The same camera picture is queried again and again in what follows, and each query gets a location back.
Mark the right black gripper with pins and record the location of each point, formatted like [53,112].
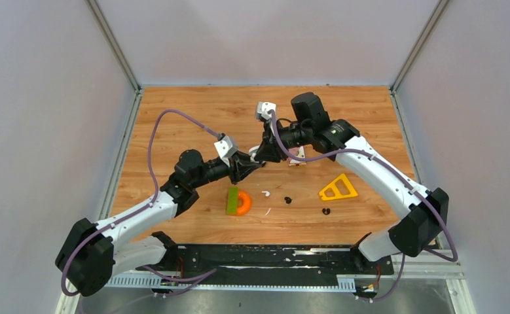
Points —
[270,149]

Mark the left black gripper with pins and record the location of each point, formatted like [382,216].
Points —
[241,167]

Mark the white earbud charging case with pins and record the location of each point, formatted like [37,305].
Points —
[252,151]

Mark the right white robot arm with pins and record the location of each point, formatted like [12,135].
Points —
[422,212]

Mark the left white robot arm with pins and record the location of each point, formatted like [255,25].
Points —
[93,252]

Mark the green toy brick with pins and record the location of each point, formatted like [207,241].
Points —
[232,200]

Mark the playing card box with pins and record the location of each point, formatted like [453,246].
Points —
[299,153]

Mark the yellow triangle block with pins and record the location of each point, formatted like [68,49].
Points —
[338,189]

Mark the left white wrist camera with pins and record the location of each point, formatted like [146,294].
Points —
[226,149]

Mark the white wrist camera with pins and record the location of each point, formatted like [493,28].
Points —
[263,109]
[226,149]

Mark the orange half ring block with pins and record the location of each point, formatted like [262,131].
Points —
[244,203]

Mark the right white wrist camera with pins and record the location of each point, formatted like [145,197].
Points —
[263,109]

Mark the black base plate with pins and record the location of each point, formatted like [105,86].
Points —
[269,265]

